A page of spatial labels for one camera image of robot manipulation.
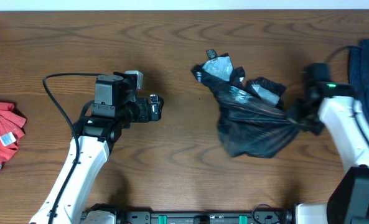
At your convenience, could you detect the black patterned shirt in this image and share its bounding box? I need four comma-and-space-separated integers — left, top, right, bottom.
191, 49, 302, 158

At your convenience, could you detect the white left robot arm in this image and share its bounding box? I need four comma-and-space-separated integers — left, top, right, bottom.
30, 70, 164, 224

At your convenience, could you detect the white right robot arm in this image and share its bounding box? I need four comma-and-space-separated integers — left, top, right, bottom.
287, 63, 369, 224

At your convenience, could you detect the red crumpled shirt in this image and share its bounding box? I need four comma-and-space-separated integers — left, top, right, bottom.
0, 102, 26, 170

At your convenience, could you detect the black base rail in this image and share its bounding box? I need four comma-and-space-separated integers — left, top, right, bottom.
80, 203, 295, 224

